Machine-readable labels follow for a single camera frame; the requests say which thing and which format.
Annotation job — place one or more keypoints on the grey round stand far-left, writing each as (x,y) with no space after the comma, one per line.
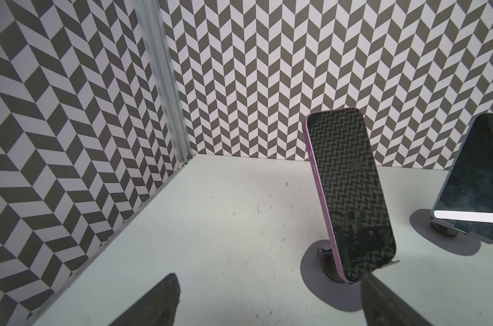
(325,253)

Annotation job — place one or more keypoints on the purple-edged phone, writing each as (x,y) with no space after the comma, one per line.
(350,192)

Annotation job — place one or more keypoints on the teal-edged phone middle back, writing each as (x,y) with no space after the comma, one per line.
(465,201)

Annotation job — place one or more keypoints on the aluminium corner post left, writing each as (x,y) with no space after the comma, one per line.
(155,39)

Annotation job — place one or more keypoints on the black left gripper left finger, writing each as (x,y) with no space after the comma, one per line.
(157,307)

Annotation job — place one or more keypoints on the grey round stand middle back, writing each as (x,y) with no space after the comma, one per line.
(450,233)

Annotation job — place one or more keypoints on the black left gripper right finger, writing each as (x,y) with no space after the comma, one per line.
(382,307)

